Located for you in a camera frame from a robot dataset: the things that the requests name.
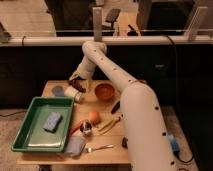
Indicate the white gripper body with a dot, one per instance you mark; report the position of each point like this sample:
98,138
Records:
84,73

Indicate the dark purple grapes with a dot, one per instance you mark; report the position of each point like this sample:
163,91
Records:
77,85

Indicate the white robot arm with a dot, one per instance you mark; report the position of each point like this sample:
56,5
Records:
149,148

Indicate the orange bowl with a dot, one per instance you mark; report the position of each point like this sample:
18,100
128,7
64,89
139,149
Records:
104,92

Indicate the grey-blue round lid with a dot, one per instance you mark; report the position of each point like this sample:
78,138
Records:
58,91

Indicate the orange fruit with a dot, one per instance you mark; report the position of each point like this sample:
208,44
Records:
94,117

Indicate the blue sponge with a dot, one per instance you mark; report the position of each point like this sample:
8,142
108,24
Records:
52,122

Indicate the green plastic tray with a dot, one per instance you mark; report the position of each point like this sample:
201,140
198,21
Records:
32,137

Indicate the grey folded cloth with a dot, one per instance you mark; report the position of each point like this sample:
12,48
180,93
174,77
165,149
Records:
75,146

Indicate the silver fork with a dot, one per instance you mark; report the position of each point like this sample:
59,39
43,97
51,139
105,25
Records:
90,149

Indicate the small black box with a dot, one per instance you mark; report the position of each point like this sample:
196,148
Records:
124,143

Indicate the blue object on floor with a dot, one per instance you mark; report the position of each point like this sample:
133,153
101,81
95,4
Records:
174,144

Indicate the white horizontal rail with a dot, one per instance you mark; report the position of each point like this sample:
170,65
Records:
108,40

